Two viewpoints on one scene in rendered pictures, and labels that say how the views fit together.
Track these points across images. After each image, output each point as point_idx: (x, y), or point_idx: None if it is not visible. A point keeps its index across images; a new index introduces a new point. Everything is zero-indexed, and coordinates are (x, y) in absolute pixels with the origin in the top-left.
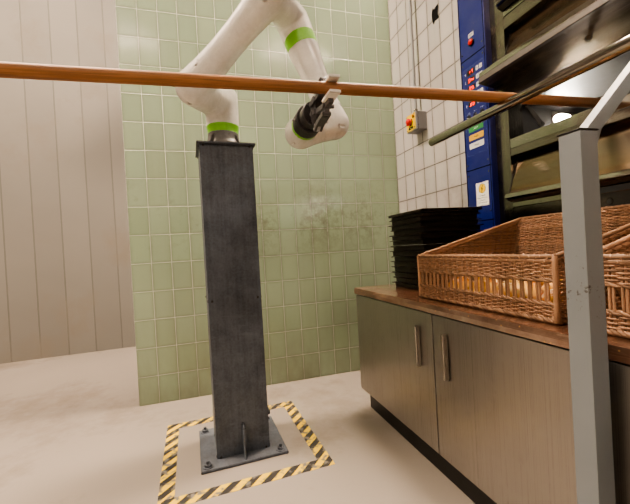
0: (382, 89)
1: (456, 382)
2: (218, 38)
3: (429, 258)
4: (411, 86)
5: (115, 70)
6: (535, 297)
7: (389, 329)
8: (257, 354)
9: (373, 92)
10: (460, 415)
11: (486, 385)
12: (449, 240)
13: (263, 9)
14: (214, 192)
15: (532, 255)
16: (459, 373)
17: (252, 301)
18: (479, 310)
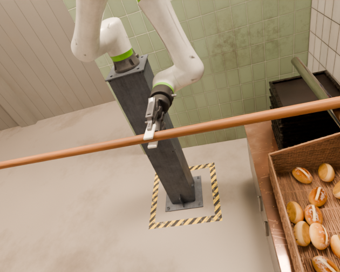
0: (192, 133)
1: (270, 240)
2: (78, 26)
3: (271, 167)
4: (221, 122)
5: (31, 161)
6: (317, 248)
7: (255, 172)
8: (179, 172)
9: (185, 135)
10: (271, 251)
11: (276, 263)
12: (309, 127)
13: (94, 3)
14: (129, 106)
15: (298, 259)
16: (271, 241)
17: (170, 153)
18: (281, 232)
